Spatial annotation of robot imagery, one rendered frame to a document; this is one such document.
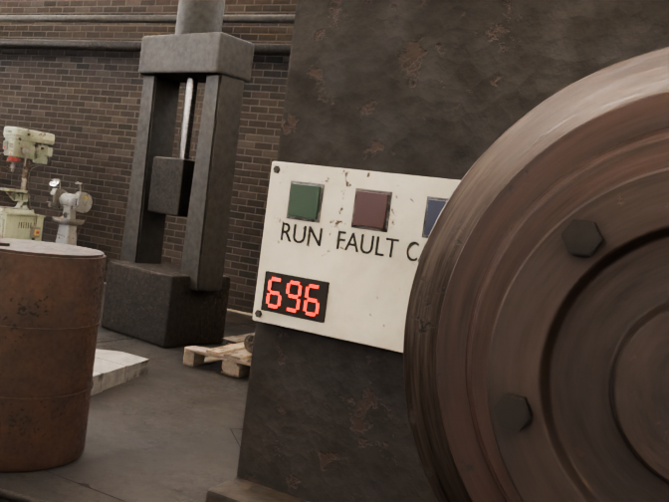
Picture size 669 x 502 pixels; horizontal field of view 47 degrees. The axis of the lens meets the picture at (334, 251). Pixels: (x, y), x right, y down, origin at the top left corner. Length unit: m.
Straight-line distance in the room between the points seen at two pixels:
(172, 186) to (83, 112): 3.77
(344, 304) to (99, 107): 8.84
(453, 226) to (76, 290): 2.73
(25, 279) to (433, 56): 2.56
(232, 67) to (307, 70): 5.14
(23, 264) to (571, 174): 2.78
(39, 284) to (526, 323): 2.79
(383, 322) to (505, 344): 0.28
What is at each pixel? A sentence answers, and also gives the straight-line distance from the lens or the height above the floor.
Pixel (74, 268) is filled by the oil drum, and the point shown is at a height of 0.83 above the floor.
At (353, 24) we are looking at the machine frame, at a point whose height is 1.40.
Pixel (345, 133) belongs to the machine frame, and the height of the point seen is 1.28.
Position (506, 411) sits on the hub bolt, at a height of 1.08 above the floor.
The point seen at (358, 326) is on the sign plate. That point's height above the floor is 1.08.
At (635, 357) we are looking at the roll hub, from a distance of 0.50.
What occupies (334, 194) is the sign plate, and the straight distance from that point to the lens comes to 0.82.
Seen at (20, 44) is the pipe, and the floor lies 2.68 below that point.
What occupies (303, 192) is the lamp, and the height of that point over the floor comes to 1.21.
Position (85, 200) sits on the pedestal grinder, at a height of 0.94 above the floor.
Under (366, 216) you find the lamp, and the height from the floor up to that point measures 1.19.
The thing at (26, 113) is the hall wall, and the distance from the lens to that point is 10.47.
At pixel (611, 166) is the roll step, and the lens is 0.56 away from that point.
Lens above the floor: 1.19
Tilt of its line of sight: 3 degrees down
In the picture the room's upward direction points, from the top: 8 degrees clockwise
